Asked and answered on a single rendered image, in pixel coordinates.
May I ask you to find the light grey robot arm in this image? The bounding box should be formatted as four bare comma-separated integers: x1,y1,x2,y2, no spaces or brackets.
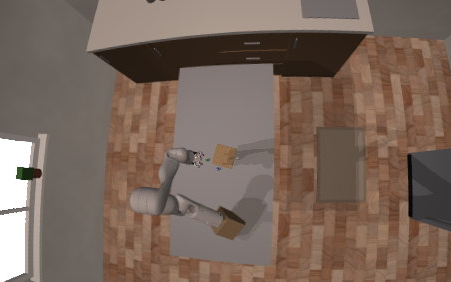
130,148,223,228

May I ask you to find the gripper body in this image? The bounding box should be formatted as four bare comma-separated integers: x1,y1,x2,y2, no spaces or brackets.
186,150,203,168

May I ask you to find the tan square mat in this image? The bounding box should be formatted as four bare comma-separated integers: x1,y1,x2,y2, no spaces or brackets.
212,144,237,168

